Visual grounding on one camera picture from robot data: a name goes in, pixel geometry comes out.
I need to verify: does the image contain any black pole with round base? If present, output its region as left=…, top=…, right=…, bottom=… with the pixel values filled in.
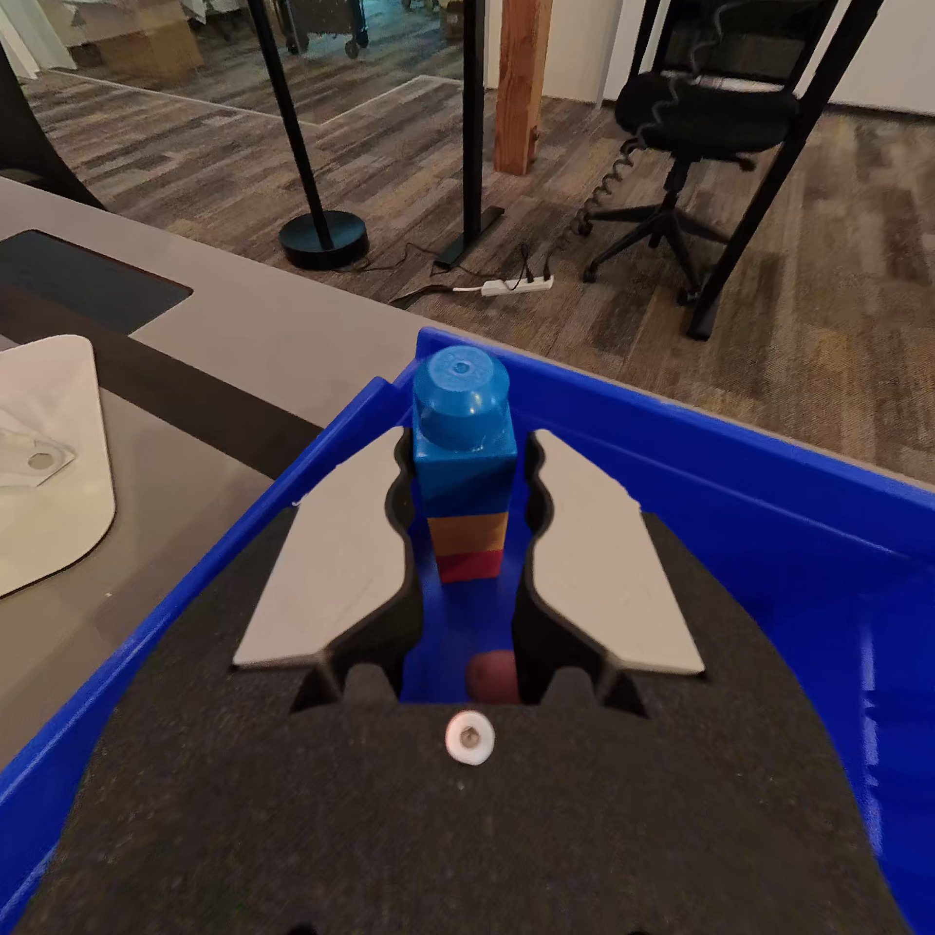
left=247, top=0, right=370, bottom=270

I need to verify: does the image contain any black easel frame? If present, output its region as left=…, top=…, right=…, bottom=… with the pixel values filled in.
left=628, top=0, right=886, bottom=341

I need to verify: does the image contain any white power strip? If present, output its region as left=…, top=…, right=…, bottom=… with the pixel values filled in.
left=451, top=275, right=556, bottom=298

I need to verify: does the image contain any blue plastic bin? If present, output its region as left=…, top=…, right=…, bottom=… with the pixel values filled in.
left=0, top=326, right=935, bottom=935

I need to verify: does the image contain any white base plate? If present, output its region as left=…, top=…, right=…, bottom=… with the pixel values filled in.
left=0, top=335, right=118, bottom=601

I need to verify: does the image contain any black coiled cable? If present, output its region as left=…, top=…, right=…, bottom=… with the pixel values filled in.
left=559, top=0, right=731, bottom=253

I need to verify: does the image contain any dark wheeled cart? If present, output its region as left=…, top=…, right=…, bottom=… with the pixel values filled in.
left=281, top=0, right=370, bottom=59

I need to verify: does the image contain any cardboard box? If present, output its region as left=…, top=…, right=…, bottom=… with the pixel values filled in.
left=66, top=0, right=206, bottom=70

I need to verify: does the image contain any blue toy block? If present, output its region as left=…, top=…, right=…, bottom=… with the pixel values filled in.
left=411, top=345, right=520, bottom=521

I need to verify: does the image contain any wooden support post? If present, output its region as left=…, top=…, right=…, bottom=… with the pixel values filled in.
left=494, top=0, right=555, bottom=176

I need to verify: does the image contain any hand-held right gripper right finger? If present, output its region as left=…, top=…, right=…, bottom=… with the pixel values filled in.
left=513, top=428, right=707, bottom=677

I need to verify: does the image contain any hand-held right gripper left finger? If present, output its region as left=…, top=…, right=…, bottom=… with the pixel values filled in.
left=232, top=426, right=428, bottom=669

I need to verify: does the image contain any grey desk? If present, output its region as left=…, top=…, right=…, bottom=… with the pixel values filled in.
left=0, top=175, right=935, bottom=775

